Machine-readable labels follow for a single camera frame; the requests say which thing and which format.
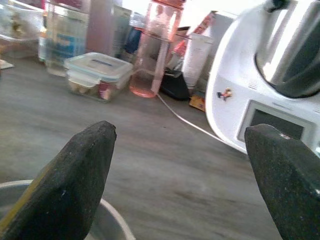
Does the grey carton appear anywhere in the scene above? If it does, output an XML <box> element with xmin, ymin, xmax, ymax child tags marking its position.
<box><xmin>86</xmin><ymin>0</ymin><xmax>133</xmax><ymax>59</ymax></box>

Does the black pouch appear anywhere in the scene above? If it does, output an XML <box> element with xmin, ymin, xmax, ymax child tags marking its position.
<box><xmin>159</xmin><ymin>68</ymin><xmax>191</xmax><ymax>101</ymax></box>

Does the tall clear glass jar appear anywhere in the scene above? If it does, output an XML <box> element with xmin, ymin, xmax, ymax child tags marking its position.
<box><xmin>38</xmin><ymin>0</ymin><xmax>90</xmax><ymax>77</ymax></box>

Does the small orange box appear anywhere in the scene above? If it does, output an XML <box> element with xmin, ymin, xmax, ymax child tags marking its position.
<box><xmin>188</xmin><ymin>93</ymin><xmax>206</xmax><ymax>112</ymax></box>

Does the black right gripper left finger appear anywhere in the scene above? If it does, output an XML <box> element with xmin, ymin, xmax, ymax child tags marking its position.
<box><xmin>0</xmin><ymin>120</ymin><xmax>118</xmax><ymax>240</ymax></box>

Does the white kitchen food processor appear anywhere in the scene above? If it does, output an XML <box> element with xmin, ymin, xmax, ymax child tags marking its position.
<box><xmin>204</xmin><ymin>0</ymin><xmax>320</xmax><ymax>155</ymax></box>

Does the round metal bowl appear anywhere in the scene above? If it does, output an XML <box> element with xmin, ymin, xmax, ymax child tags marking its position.
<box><xmin>0</xmin><ymin>179</ymin><xmax>137</xmax><ymax>240</ymax></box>

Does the white squeeze tube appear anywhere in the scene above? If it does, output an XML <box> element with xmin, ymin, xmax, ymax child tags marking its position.
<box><xmin>181</xmin><ymin>32</ymin><xmax>213</xmax><ymax>91</ymax></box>

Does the large clear plastic container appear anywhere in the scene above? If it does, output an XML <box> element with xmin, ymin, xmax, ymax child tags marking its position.
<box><xmin>0</xmin><ymin>3</ymin><xmax>45</xmax><ymax>59</ymax></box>

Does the clear lidded food container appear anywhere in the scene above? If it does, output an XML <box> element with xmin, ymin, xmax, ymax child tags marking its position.
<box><xmin>64</xmin><ymin>52</ymin><xmax>134</xmax><ymax>103</ymax></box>

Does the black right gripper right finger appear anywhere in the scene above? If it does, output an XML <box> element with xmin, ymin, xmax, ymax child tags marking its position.
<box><xmin>244</xmin><ymin>123</ymin><xmax>320</xmax><ymax>240</ymax></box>

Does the white power cable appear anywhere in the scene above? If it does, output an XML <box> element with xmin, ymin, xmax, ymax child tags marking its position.
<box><xmin>156</xmin><ymin>94</ymin><xmax>248</xmax><ymax>154</ymax></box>

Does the blue bottle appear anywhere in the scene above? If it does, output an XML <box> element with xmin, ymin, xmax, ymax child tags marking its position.
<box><xmin>124</xmin><ymin>23</ymin><xmax>141</xmax><ymax>55</ymax></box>

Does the pink transparent bottle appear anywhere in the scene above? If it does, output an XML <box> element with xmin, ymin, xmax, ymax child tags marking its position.
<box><xmin>129</xmin><ymin>0</ymin><xmax>187</xmax><ymax>99</ymax></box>

